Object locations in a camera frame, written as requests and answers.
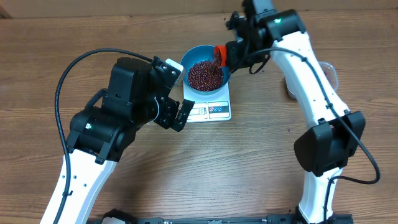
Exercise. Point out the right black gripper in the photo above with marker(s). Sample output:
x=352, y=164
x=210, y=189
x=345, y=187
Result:
x=234, y=54

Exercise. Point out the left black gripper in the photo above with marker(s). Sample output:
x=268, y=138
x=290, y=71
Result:
x=170, y=110

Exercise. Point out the red measuring scoop blue handle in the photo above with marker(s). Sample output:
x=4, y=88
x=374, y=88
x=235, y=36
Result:
x=220, y=55

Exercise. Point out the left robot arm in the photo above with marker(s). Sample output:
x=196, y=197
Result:
x=138, y=93

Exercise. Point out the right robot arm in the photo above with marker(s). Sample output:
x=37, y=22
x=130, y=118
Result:
x=332, y=134

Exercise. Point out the white digital kitchen scale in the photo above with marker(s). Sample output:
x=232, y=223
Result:
x=208, y=107

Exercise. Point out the red beans in bowl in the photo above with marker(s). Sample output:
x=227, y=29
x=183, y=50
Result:
x=205, y=76

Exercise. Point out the blue bowl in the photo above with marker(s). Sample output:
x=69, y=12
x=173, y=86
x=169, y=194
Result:
x=198, y=54

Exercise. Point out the red beans in container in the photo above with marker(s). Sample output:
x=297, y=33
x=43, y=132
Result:
x=326, y=75

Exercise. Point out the clear plastic container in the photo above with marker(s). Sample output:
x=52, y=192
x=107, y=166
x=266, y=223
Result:
x=329, y=68

